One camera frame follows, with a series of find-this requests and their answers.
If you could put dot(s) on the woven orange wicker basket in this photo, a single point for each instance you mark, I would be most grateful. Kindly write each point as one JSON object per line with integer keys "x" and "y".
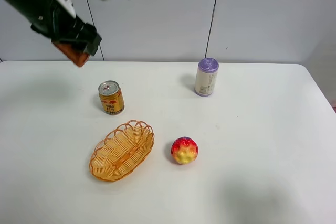
{"x": 121, "y": 151}

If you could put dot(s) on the gold energy drink can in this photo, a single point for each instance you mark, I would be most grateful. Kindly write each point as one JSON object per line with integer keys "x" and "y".
{"x": 111, "y": 97}

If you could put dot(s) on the purple white cylindrical roll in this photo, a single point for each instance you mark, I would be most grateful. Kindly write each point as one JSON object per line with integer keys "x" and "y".
{"x": 206, "y": 76}

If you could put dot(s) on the red yellow strawberry pastry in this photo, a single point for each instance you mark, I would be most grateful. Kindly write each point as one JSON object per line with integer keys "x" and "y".
{"x": 184, "y": 150}

